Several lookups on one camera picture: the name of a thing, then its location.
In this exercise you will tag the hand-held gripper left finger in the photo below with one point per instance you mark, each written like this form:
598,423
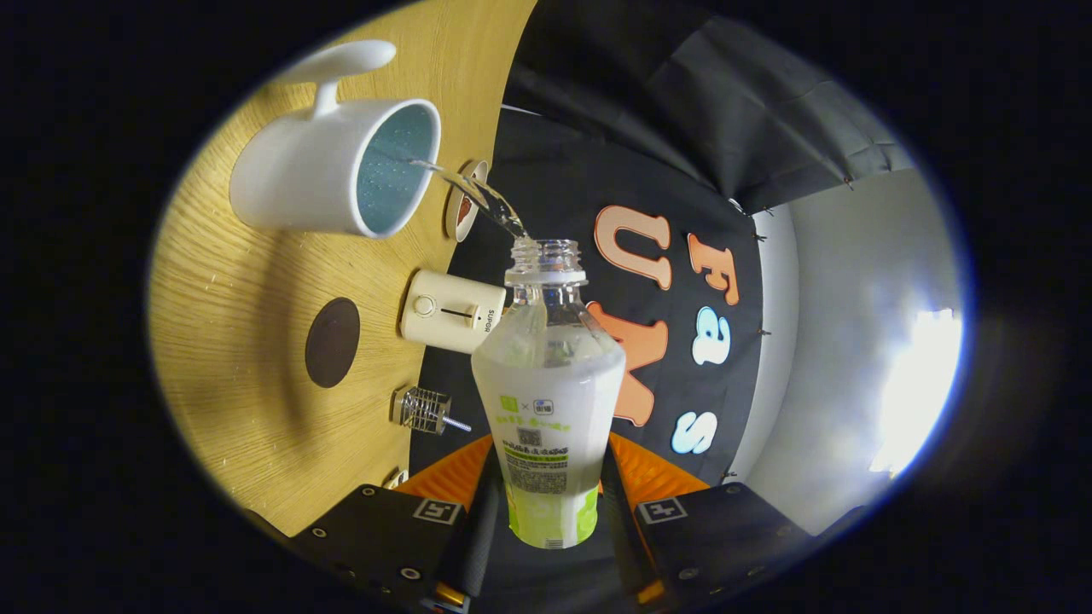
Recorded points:
375,533

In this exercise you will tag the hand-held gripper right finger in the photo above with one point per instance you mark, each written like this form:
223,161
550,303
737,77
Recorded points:
725,533

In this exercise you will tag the dark brown round coaster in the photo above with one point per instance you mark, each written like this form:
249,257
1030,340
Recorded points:
332,343

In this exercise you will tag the clear plastic juice bottle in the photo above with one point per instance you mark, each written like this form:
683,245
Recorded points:
550,401

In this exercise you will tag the white cup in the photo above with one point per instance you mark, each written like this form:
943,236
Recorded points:
299,170

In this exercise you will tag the cream small appliance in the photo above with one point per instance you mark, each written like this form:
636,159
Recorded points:
448,311

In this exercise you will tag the large ceiling light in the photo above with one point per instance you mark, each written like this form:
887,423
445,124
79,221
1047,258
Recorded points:
917,392

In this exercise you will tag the wooden table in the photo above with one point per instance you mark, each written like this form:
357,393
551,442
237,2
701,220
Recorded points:
239,307

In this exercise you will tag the white oval dish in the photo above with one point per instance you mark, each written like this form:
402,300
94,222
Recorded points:
455,223

